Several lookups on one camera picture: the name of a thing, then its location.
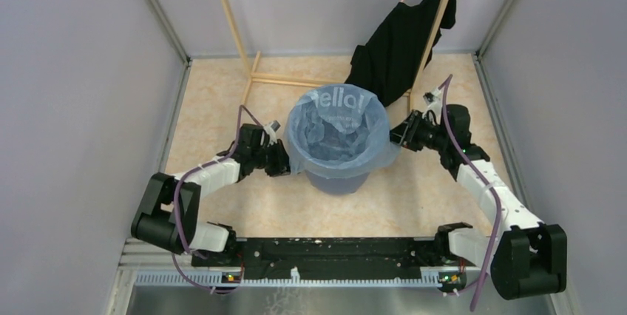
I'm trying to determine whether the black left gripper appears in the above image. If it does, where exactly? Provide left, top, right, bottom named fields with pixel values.
left=251, top=138, right=300, bottom=177

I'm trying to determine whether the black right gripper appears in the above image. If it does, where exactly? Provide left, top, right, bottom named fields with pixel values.
left=382, top=109, right=448, bottom=152

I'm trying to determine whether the light blue plastic trash bag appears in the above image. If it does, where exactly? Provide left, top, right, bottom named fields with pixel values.
left=284, top=84, right=400, bottom=178

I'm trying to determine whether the blue plastic trash bin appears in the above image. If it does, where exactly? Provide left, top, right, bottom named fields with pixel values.
left=305, top=170, right=370, bottom=196

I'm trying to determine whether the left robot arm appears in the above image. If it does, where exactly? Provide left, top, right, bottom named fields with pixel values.
left=131, top=121, right=291, bottom=266

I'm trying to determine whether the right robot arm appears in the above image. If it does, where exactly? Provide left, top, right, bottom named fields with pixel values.
left=390, top=104, right=567, bottom=300

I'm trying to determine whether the black t-shirt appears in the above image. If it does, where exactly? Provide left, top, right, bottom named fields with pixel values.
left=345, top=0, right=440, bottom=106

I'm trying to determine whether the wooden clothes rack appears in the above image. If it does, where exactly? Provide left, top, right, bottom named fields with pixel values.
left=207, top=0, right=465, bottom=113

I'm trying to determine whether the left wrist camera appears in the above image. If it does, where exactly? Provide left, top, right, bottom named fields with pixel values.
left=263, top=120, right=281, bottom=146

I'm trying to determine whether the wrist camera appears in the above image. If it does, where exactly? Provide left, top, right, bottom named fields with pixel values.
left=263, top=120, right=281, bottom=146
left=423, top=88, right=443, bottom=118

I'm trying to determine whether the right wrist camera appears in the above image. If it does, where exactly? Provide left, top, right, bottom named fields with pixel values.
left=423, top=88, right=443, bottom=118

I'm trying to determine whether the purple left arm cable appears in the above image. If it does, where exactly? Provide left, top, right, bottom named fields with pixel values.
left=170, top=104, right=268, bottom=295

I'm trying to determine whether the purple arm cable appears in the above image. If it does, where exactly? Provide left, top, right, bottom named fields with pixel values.
left=438, top=74, right=504, bottom=313
left=170, top=104, right=268, bottom=295

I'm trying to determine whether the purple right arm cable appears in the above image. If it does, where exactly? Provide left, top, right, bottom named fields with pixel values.
left=438, top=74, right=504, bottom=313

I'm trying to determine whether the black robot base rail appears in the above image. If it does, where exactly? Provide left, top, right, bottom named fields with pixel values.
left=191, top=237, right=472, bottom=281

